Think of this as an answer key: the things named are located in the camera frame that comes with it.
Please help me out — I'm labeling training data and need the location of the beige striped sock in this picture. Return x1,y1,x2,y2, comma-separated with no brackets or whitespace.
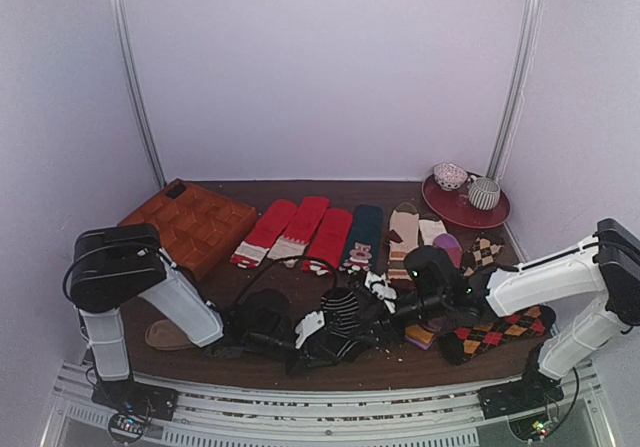
387,202,420,290

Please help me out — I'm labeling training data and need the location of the brown argyle sock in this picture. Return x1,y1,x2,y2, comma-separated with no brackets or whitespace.
460,236,504,277

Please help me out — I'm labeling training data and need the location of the black orange argyle sock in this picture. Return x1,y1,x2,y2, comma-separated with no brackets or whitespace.
437,305,556,365

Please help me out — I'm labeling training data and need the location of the orange divided organizer tray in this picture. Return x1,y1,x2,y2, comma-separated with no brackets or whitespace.
121,179,257,280

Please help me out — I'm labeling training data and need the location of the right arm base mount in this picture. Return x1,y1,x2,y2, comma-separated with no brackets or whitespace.
478,375,564,443

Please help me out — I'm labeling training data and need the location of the left aluminium frame post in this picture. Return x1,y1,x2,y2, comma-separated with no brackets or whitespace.
110,0,167,188

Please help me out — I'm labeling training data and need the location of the red sock middle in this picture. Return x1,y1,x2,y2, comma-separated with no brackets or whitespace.
267,196,330,268

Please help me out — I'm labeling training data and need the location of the red sock right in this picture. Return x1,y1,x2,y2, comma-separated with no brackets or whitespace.
306,208,353,269

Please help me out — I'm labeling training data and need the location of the purple yellow sock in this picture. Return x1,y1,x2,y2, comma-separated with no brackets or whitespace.
404,317,451,350

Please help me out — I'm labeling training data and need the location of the right aluminium frame post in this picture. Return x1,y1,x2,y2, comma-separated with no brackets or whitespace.
487,0,543,182

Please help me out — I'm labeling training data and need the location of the black white striped sock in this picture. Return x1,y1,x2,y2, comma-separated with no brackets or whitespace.
320,287,369,363

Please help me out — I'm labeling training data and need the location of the tan sock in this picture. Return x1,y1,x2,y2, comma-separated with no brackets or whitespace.
144,319,197,351

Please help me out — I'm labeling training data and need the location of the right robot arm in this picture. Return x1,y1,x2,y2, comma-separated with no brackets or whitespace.
353,218,639,409

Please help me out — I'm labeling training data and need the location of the dark green reindeer sock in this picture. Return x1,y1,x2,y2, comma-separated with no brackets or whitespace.
339,204,384,271

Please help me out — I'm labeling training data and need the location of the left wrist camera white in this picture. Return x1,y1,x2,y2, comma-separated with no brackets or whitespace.
294,310,325,350

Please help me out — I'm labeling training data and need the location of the purple magenta sock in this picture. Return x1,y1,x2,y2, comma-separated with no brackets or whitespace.
432,233,464,269

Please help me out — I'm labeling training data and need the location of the striped grey cup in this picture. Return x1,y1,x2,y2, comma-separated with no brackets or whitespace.
468,176,501,211

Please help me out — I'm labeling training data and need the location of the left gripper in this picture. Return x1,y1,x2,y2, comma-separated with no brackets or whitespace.
246,330,338,380

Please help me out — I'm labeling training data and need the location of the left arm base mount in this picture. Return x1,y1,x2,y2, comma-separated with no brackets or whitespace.
91,377,178,444

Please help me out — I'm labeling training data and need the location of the aluminium frame post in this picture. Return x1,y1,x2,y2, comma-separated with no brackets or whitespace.
487,0,543,182
110,0,167,188

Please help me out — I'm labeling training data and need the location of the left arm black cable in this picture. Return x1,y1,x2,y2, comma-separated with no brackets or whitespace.
232,255,341,318

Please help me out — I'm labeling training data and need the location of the patterned white bowl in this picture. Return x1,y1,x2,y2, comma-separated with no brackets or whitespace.
433,162,468,192

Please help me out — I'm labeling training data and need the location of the dark red plate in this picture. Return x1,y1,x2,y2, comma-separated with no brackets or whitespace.
421,175,511,230

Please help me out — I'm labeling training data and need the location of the cream short sock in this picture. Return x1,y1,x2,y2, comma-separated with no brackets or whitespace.
418,218,447,248

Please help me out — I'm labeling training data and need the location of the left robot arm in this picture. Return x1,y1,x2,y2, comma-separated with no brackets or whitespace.
62,224,356,411

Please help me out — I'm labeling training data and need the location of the red sock left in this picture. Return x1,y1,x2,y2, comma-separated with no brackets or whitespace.
230,199,298,269

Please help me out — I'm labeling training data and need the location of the red sock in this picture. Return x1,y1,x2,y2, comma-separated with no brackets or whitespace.
230,199,298,269
306,208,353,269
267,196,330,268

